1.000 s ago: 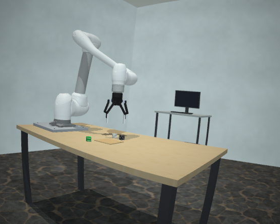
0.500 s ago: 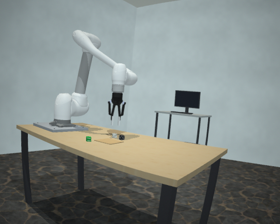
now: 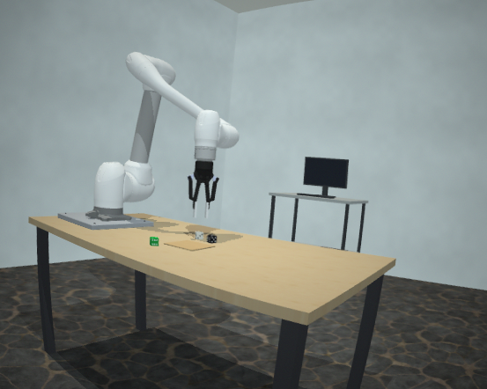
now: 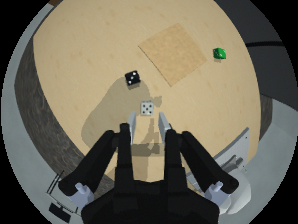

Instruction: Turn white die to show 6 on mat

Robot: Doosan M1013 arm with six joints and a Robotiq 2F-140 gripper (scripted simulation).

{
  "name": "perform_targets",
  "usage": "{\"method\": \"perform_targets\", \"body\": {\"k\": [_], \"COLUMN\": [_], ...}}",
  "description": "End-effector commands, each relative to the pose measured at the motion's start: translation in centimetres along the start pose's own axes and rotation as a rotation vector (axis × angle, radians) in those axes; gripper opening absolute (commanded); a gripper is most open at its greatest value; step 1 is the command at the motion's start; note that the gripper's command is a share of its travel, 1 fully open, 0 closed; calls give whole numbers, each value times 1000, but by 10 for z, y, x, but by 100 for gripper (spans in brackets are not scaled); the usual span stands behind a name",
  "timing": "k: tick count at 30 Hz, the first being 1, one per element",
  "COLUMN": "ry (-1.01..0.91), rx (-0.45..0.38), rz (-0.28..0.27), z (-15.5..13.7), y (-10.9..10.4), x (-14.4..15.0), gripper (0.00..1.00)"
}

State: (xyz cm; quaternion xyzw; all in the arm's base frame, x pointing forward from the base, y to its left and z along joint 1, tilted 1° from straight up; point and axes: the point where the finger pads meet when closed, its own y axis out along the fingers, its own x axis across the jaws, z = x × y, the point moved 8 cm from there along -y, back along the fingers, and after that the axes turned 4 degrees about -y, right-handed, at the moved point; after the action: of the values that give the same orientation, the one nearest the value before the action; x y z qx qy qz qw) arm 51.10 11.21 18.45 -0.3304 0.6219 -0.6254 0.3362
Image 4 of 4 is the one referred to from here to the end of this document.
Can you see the tan square mat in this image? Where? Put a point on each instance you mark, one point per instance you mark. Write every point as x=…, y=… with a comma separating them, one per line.
x=174, y=53

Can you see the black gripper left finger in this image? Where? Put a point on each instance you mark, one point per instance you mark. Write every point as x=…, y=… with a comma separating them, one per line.
x=93, y=166

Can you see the green die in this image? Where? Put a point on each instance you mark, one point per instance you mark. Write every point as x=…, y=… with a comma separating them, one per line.
x=219, y=53

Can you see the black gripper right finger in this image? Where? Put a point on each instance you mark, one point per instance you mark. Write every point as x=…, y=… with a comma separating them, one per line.
x=213, y=181

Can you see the black die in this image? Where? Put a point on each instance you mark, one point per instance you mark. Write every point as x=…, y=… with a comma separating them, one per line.
x=132, y=77

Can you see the white die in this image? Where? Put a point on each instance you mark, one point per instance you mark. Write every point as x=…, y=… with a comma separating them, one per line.
x=147, y=107

